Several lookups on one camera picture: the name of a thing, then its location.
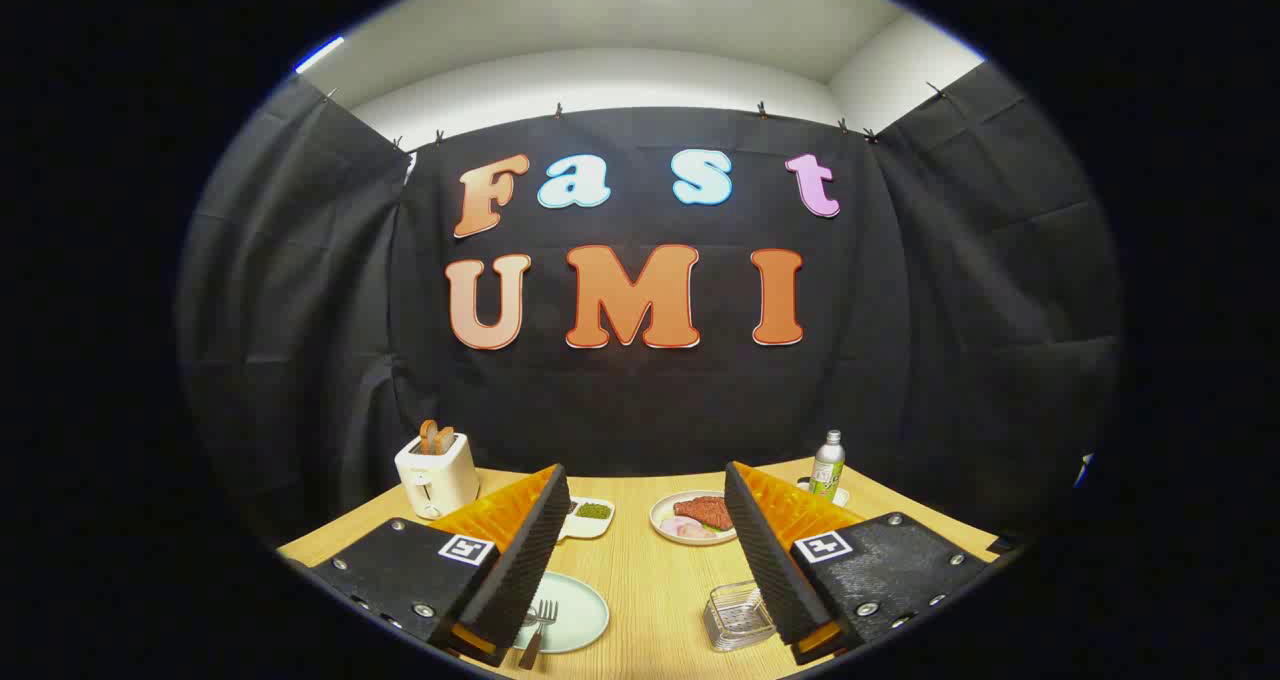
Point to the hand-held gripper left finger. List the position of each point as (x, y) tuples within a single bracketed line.
[(520, 560)]

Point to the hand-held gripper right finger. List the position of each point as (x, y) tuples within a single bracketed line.
[(770, 560)]

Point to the metal cutlery basket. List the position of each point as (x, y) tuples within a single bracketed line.
[(740, 620)]

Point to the white divided dish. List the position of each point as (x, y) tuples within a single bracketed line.
[(590, 525)]

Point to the brown steak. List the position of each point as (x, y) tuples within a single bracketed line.
[(705, 512)]

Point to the light blue plate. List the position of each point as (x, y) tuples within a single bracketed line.
[(580, 615)]

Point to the green bean pile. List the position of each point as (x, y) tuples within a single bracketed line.
[(593, 510)]

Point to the pink ham slices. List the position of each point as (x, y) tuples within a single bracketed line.
[(685, 529)]

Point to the small white square dish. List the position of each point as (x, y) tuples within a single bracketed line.
[(840, 497)]

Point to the silver bottle with green label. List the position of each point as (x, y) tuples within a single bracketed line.
[(826, 470)]

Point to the white toaster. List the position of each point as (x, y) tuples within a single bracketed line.
[(437, 480)]

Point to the white oval food plate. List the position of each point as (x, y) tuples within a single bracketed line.
[(665, 512)]

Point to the toast slices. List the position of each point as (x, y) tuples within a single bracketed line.
[(436, 437)]

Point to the ceiling light strip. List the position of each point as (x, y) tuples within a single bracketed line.
[(320, 54)]

